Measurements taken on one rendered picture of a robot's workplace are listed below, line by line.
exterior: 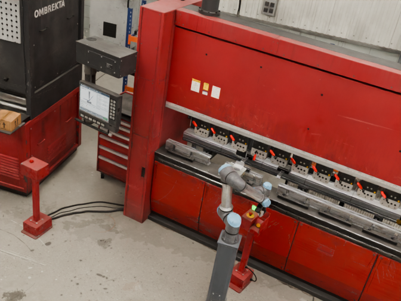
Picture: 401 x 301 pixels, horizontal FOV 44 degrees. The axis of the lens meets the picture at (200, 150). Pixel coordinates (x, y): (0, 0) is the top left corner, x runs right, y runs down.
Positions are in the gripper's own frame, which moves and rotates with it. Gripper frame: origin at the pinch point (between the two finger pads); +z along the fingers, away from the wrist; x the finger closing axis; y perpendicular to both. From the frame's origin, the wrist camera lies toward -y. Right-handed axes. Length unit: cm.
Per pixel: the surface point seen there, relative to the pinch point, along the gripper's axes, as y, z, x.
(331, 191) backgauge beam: 71, -6, -36
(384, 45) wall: 484, -7, 58
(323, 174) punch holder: 45, -38, -31
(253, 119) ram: 37, -67, 42
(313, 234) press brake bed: 31, 17, -42
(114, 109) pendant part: -40, -67, 138
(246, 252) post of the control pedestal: -3.7, 45.6, 3.4
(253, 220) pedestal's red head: -0.4, 7.8, 4.4
